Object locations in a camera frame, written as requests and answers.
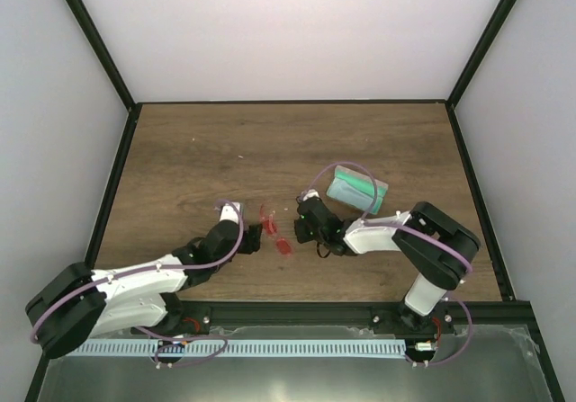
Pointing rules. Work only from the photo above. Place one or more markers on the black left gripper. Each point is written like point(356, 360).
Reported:
point(252, 239)

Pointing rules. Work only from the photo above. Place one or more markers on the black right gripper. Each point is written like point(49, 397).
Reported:
point(301, 235)

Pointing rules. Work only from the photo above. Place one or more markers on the pink transparent sunglasses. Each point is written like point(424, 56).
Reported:
point(271, 229)

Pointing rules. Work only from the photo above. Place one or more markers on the light blue cleaning cloth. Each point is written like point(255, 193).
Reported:
point(344, 192)

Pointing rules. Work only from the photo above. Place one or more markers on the grey case green lining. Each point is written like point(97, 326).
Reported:
point(365, 184)

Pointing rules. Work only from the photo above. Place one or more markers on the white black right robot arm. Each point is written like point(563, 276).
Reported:
point(440, 248)

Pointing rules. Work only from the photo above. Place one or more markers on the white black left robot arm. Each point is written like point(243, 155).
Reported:
point(80, 303)

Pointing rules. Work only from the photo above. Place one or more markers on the grey metal front panel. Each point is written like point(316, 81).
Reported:
point(478, 363)

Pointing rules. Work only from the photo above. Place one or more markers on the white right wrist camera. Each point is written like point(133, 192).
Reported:
point(311, 193)

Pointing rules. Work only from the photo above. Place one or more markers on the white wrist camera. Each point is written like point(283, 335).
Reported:
point(311, 193)
point(232, 211)

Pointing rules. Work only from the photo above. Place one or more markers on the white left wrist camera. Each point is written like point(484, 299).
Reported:
point(232, 211)

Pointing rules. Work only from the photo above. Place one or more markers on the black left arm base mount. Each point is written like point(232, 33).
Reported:
point(184, 317)

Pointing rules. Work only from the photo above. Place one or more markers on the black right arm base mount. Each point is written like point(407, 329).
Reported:
point(395, 318)

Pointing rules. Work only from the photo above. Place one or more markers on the light blue slotted cable duct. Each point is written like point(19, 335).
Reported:
point(357, 348)

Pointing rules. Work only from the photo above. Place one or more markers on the black aluminium frame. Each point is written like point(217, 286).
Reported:
point(172, 155)

